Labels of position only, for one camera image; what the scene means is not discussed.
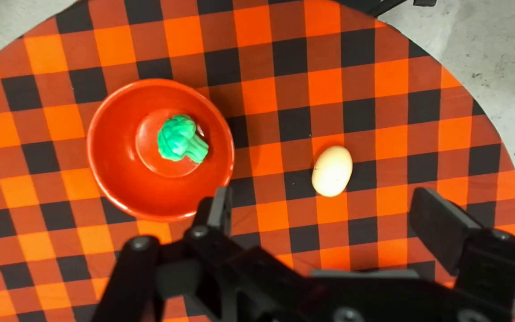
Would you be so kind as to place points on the orange black checkered tablecloth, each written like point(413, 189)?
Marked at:
point(284, 89)

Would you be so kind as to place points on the green toy broccoli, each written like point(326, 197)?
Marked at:
point(179, 137)

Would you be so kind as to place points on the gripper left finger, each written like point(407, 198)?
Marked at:
point(208, 250)

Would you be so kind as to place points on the red bowl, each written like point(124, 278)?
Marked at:
point(159, 150)

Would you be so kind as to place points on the beige egg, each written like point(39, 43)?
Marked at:
point(332, 171)

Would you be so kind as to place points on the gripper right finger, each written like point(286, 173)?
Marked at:
point(458, 232)

